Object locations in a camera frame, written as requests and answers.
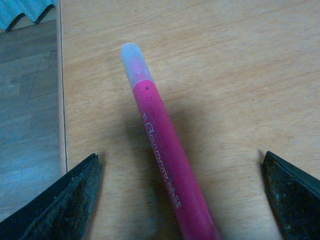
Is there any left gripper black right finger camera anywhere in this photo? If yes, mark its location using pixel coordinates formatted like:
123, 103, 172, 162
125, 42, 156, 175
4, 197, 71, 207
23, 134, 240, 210
261, 151, 320, 240

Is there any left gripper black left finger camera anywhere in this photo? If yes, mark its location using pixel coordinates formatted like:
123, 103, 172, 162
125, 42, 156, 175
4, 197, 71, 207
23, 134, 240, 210
0, 153, 102, 240

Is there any pink marker with clear cap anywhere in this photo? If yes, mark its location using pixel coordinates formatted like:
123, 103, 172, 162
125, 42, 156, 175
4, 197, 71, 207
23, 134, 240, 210
120, 43, 222, 240

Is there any wooden dresser cabinet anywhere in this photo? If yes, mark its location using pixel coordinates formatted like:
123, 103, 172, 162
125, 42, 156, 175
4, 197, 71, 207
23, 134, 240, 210
58, 0, 320, 240

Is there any grey pleated curtain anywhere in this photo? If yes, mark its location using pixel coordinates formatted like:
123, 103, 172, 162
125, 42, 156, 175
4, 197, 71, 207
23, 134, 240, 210
0, 0, 57, 33

